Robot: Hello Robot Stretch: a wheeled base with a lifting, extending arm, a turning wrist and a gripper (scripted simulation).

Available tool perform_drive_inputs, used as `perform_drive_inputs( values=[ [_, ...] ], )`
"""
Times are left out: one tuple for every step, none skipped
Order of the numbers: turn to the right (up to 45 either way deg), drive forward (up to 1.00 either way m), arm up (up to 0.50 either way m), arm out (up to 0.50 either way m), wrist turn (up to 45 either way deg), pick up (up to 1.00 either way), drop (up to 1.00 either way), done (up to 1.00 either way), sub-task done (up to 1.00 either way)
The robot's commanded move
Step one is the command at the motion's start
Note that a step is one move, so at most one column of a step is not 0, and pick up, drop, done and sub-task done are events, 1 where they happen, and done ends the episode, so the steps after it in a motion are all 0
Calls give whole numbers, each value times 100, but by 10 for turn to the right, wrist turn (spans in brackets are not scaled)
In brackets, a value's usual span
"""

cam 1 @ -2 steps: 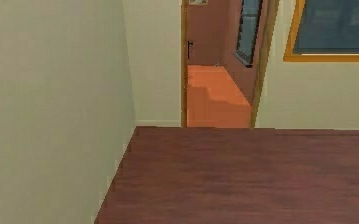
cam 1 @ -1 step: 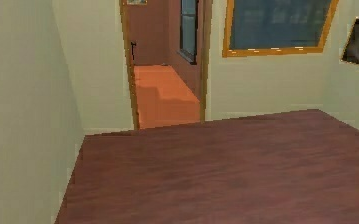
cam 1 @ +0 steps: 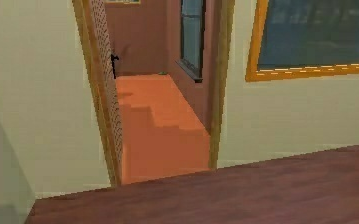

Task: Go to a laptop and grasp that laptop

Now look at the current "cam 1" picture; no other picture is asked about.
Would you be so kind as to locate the small green object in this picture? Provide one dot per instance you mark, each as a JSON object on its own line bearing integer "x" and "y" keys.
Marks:
{"x": 162, "y": 73}

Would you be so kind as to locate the dark framed window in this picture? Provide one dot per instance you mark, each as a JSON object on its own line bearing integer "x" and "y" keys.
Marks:
{"x": 191, "y": 36}

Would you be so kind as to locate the small framed wall picture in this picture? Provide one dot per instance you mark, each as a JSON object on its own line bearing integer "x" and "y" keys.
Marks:
{"x": 123, "y": 1}

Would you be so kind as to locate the orange framed blue picture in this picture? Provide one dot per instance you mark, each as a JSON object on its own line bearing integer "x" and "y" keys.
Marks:
{"x": 313, "y": 33}

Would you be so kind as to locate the brown dotted room door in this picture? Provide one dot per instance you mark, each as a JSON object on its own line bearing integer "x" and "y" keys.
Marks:
{"x": 105, "y": 83}

